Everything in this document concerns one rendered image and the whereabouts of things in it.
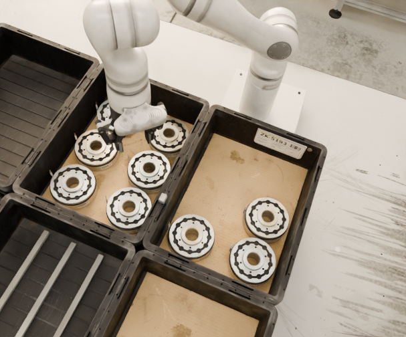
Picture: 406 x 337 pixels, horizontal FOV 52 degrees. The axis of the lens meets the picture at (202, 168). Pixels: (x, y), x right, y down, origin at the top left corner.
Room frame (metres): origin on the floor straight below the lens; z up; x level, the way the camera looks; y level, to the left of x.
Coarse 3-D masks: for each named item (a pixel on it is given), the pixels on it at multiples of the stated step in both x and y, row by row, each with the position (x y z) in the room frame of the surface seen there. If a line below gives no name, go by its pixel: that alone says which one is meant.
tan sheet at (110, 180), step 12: (132, 144) 0.54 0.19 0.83; (144, 144) 0.55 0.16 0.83; (72, 156) 0.48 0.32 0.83; (120, 156) 0.50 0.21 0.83; (132, 156) 0.51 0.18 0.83; (108, 168) 0.46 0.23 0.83; (120, 168) 0.47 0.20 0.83; (96, 180) 0.43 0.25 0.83; (108, 180) 0.43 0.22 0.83; (120, 180) 0.44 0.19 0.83; (48, 192) 0.37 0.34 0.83; (108, 192) 0.40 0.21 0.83; (96, 204) 0.37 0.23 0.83; (96, 216) 0.34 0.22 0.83
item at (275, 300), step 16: (208, 112) 0.61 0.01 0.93; (224, 112) 0.62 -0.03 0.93; (272, 128) 0.60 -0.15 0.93; (192, 144) 0.51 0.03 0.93; (320, 144) 0.58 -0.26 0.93; (320, 160) 0.53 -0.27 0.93; (176, 176) 0.42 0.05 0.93; (160, 208) 0.34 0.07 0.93; (304, 208) 0.40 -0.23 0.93; (304, 224) 0.37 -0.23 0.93; (144, 240) 0.27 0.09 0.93; (176, 256) 0.25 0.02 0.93; (288, 256) 0.29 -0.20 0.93; (208, 272) 0.23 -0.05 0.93; (288, 272) 0.26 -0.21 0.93; (240, 288) 0.21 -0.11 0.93
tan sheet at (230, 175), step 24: (216, 144) 0.59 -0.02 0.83; (240, 144) 0.60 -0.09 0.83; (216, 168) 0.52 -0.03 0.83; (240, 168) 0.53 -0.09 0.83; (264, 168) 0.54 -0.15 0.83; (288, 168) 0.56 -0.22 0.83; (192, 192) 0.44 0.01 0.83; (216, 192) 0.45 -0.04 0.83; (240, 192) 0.46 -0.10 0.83; (264, 192) 0.48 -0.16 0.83; (288, 192) 0.49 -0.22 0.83; (216, 216) 0.39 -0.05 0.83; (240, 216) 0.40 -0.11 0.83; (192, 240) 0.32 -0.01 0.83; (216, 240) 0.33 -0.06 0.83; (216, 264) 0.28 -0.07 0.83; (264, 288) 0.24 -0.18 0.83
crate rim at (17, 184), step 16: (80, 96) 0.59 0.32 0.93; (192, 96) 0.65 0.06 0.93; (64, 112) 0.53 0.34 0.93; (192, 128) 0.55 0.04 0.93; (48, 144) 0.44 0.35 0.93; (32, 160) 0.40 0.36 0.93; (176, 160) 0.46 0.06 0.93; (16, 192) 0.32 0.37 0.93; (160, 192) 0.38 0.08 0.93; (64, 208) 0.30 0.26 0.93; (96, 224) 0.28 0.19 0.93; (144, 224) 0.30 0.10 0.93; (128, 240) 0.26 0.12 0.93
